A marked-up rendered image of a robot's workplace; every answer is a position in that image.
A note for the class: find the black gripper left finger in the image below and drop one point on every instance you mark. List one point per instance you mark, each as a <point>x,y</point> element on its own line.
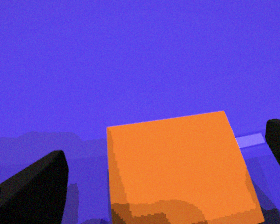
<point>37,194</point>

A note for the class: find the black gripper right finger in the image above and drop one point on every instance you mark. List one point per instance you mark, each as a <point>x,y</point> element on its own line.
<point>272,137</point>

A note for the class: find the orange cube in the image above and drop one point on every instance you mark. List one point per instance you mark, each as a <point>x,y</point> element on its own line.
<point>185,170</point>

